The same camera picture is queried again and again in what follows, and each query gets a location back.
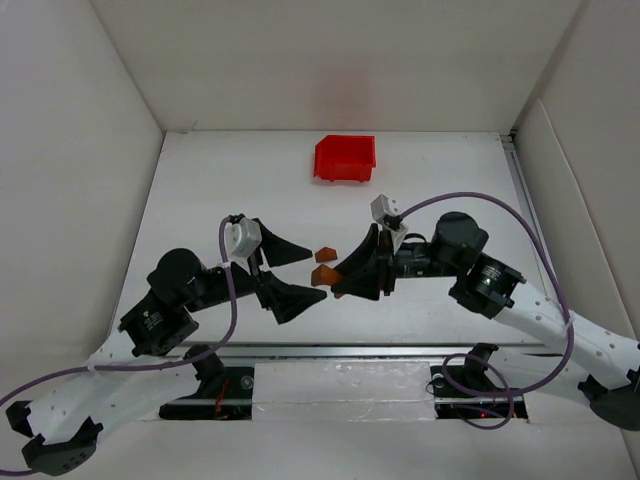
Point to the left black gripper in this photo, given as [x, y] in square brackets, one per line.
[256, 271]

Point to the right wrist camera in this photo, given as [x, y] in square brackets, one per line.
[385, 212]

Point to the red plastic bin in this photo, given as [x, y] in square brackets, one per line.
[345, 158]

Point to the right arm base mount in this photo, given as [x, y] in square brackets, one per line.
[451, 403]

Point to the aluminium front rail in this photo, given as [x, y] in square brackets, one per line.
[264, 350]

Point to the aluminium right rail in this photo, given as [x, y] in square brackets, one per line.
[545, 266]

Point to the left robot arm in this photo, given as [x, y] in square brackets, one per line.
[66, 415]

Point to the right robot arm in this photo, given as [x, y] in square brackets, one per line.
[599, 369]

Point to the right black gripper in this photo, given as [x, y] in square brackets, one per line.
[383, 262]

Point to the orange arch wood block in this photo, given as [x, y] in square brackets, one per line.
[324, 275]

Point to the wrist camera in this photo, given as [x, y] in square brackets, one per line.
[242, 238]
[385, 212]

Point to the reddish brown house block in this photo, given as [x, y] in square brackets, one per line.
[325, 255]

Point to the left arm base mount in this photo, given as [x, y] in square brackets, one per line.
[224, 394]

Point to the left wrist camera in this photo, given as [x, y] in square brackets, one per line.
[242, 238]

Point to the aluminium rail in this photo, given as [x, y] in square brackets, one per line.
[264, 350]
[545, 266]

